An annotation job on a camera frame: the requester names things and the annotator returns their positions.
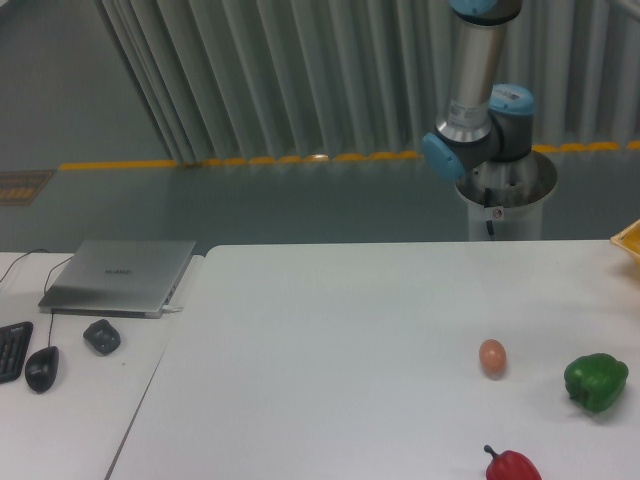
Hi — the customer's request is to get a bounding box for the black pedestal cable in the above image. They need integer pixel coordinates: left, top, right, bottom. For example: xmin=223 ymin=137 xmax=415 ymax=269
xmin=483 ymin=187 xmax=496 ymax=238

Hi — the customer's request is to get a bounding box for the silver closed laptop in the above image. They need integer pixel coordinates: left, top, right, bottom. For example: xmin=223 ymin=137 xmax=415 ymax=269
xmin=39 ymin=240 xmax=196 ymax=318

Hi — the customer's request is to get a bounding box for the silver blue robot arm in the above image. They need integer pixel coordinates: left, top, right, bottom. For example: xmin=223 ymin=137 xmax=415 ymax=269
xmin=422 ymin=1 xmax=534 ymax=180

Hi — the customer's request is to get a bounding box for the brown egg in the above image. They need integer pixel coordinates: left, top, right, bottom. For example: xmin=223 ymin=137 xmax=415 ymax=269
xmin=478 ymin=339 xmax=507 ymax=378

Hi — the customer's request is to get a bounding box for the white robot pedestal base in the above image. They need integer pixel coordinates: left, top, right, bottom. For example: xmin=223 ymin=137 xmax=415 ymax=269
xmin=455 ymin=151 xmax=558 ymax=241

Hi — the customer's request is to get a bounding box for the black computer mouse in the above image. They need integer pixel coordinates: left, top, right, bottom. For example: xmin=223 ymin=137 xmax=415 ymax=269
xmin=24 ymin=346 xmax=59 ymax=394

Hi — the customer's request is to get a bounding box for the black laptop cable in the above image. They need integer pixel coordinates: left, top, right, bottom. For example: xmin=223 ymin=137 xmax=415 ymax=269
xmin=0 ymin=248 xmax=50 ymax=284

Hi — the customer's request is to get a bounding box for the black mouse cable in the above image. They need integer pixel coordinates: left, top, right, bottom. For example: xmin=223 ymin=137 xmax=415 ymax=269
xmin=42 ymin=262 xmax=76 ymax=348

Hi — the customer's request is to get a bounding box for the black keyboard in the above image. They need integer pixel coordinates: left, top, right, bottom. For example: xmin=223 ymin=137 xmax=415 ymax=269
xmin=0 ymin=321 xmax=33 ymax=384

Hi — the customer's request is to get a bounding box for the green bell pepper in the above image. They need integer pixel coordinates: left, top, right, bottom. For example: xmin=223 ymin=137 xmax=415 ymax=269
xmin=564 ymin=353 xmax=629 ymax=413

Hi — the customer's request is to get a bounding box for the small black case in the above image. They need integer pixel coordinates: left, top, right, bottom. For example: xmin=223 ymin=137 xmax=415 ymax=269
xmin=83 ymin=319 xmax=121 ymax=356

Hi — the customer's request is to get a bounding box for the yellow basket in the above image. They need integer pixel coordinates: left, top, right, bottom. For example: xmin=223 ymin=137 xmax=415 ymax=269
xmin=610 ymin=220 xmax=640 ymax=263

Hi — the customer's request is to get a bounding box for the red bell pepper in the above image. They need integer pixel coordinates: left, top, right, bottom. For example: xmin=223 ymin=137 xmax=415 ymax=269
xmin=484 ymin=445 xmax=542 ymax=480

